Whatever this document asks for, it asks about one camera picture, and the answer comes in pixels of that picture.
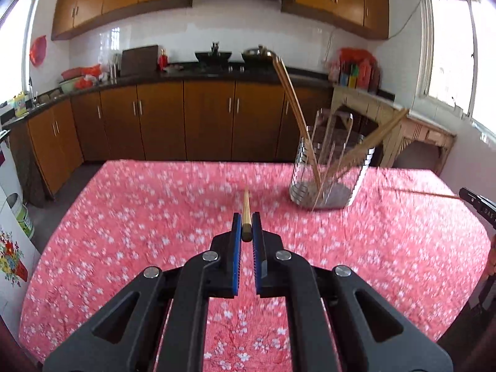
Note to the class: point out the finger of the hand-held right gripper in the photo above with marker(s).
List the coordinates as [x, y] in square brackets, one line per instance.
[478, 203]

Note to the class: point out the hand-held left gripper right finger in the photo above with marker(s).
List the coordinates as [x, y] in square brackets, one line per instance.
[256, 263]

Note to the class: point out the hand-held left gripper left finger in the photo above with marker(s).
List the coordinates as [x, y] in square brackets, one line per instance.
[235, 263]

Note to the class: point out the wooden side table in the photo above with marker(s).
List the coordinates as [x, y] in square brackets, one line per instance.
[418, 131]

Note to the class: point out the pink floral tablecloth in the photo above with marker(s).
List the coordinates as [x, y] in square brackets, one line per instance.
[135, 221]

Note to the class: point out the large window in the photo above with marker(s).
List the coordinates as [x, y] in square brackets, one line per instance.
[453, 54]

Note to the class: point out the brown lower kitchen cabinets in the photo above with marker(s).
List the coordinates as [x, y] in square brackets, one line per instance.
[162, 124]

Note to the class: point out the colourful bottles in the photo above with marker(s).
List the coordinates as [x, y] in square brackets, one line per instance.
[349, 77]

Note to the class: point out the red bag on side table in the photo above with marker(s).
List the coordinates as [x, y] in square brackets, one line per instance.
[356, 60]

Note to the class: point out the black kitchen countertop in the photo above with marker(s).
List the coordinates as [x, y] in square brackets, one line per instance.
[201, 73]

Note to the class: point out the black wok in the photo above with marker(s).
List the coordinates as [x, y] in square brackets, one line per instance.
[213, 56]

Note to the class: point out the black pot with lid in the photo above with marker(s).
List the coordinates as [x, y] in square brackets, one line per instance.
[257, 54]

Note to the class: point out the red bottle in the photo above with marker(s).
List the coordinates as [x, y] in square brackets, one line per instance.
[163, 60]

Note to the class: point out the green and white bucket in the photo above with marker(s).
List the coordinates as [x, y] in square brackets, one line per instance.
[21, 217]

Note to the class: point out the white appliance with flower sticker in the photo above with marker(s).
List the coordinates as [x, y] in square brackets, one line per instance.
[13, 279]

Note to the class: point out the dark cutting board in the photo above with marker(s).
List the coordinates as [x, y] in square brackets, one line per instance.
[139, 61]

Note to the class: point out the steel cup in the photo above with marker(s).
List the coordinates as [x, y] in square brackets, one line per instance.
[114, 69]

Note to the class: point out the red bags on counter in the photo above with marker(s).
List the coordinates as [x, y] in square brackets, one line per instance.
[83, 75]

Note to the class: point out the green basin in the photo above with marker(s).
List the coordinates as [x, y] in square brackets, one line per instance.
[69, 86]

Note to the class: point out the yellow dish soap bottle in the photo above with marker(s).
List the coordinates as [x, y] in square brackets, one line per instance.
[21, 105]

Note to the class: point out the small window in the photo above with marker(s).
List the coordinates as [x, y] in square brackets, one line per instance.
[17, 42]

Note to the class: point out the red bag on wall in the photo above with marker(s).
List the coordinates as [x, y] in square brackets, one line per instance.
[38, 50]

